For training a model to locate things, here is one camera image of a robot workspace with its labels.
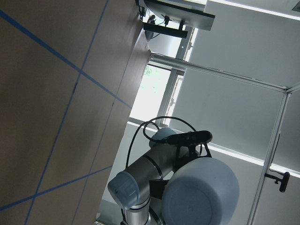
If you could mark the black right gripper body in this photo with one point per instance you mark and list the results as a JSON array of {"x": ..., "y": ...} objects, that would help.
[{"x": 172, "y": 161}]

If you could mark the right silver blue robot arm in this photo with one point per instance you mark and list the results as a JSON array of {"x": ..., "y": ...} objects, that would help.
[{"x": 138, "y": 190}]

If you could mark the brown paper table cover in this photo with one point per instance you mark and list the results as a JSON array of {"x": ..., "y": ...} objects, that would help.
[{"x": 69, "y": 74}]

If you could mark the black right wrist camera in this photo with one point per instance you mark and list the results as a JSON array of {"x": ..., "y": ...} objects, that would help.
[{"x": 189, "y": 138}]

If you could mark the black mounted side camera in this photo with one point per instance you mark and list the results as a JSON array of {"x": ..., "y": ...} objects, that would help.
[{"x": 284, "y": 180}]

